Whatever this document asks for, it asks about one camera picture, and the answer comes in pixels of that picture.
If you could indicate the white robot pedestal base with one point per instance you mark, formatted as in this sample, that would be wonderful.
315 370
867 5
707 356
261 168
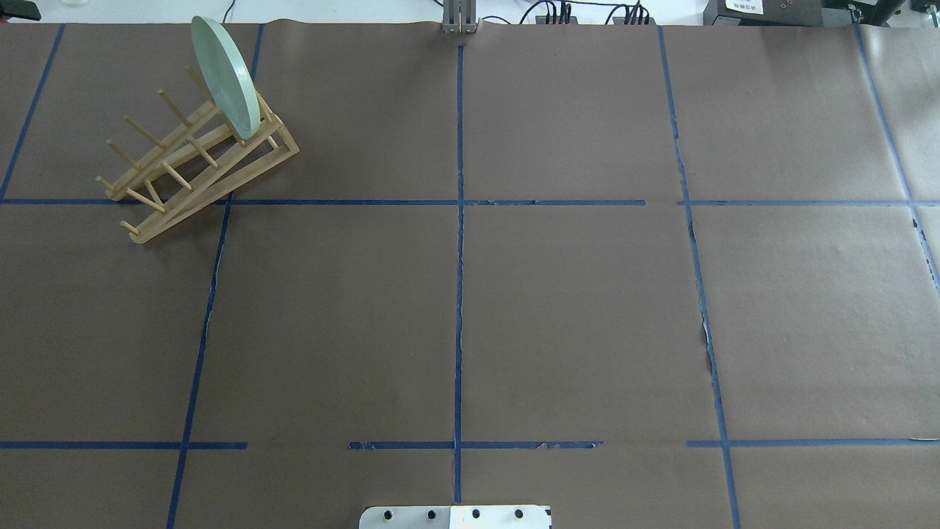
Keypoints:
457 516

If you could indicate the aluminium frame post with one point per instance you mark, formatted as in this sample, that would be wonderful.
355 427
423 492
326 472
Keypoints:
459 17

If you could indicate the black usb hub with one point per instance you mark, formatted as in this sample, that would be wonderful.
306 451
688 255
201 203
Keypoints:
557 16
630 15

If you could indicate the wooden dish rack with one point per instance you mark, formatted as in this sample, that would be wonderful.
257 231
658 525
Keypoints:
201 161

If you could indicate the light green plate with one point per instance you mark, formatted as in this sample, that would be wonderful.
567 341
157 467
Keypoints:
227 76

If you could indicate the black computer box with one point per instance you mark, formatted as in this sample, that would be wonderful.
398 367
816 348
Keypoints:
763 13

